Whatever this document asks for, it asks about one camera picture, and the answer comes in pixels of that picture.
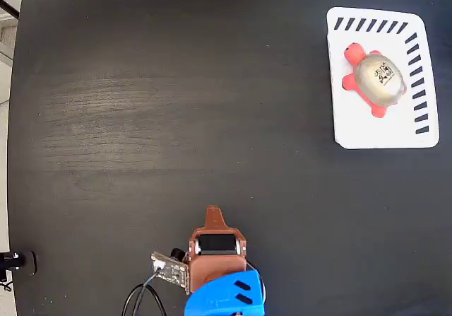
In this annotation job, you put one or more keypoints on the red turtle toy grey shell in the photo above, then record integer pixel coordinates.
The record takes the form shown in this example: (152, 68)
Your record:
(379, 79)

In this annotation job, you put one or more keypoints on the white plastic tray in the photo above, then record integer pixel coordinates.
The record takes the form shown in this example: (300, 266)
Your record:
(374, 132)

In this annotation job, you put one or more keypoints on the black table clamp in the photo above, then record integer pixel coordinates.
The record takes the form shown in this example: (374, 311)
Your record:
(17, 261)

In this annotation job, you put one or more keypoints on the black metal bar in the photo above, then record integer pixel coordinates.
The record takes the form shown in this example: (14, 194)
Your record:
(8, 7)

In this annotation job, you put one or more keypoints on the bare camera circuit board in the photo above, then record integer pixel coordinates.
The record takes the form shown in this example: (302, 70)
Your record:
(170, 270)

